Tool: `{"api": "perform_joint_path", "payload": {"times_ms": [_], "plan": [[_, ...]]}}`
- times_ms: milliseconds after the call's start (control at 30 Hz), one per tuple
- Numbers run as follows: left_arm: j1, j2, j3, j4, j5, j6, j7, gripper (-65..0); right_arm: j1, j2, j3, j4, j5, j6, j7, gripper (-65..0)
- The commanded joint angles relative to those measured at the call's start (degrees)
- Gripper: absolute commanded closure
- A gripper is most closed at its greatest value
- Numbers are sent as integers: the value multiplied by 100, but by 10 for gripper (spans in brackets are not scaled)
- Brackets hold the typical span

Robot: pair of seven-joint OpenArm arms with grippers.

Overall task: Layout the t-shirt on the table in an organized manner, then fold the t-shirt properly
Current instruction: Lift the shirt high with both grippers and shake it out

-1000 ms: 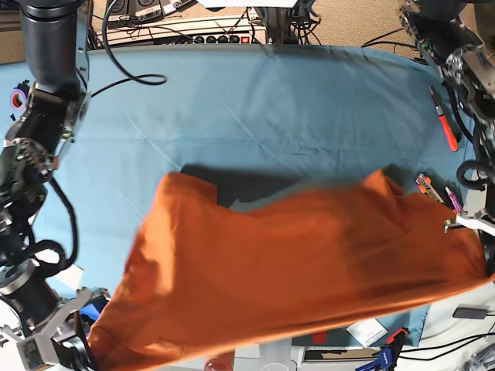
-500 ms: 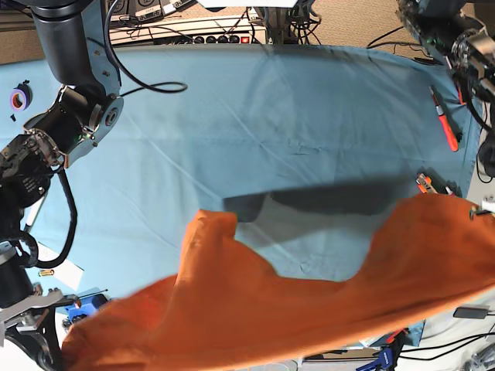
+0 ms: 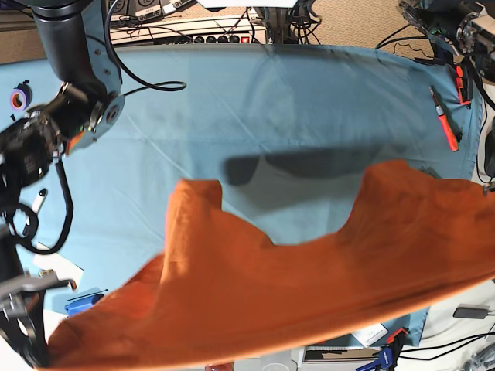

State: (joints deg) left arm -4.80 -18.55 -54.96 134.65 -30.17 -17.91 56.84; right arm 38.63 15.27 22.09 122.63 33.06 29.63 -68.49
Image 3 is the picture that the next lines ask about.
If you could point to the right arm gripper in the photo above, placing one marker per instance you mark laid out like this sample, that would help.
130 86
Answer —
22 301

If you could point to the orange t-shirt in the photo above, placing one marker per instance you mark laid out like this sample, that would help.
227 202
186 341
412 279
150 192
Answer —
221 290

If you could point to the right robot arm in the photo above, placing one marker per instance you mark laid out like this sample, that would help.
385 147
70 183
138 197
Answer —
85 107

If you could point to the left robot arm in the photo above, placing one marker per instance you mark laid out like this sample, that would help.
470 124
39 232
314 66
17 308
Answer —
463 28

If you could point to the small AA battery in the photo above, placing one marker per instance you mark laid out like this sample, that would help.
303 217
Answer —
44 273

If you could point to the white paper card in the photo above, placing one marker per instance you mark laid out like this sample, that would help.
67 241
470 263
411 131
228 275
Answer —
64 268

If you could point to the blue box with knob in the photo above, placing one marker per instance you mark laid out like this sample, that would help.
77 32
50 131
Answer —
76 307

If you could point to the white marker pen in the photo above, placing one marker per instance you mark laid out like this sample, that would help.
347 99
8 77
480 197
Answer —
39 200

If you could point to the purple tape roll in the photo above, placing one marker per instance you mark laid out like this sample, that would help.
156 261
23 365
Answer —
20 98

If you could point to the black power strip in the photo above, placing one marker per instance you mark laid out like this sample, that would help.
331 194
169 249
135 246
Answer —
242 38

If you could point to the blue-grey table cloth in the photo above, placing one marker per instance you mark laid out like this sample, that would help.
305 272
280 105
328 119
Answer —
288 132

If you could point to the white square packet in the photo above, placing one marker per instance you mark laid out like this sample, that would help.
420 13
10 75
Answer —
369 335

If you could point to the blue clamp bottom right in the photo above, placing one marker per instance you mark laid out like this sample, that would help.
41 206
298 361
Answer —
387 357

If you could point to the black power adapter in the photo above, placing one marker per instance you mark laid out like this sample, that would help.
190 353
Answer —
471 312

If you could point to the orange screwdriver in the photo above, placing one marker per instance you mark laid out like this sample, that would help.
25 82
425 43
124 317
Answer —
451 130

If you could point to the orange black clamp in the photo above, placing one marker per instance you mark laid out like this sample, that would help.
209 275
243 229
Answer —
464 85

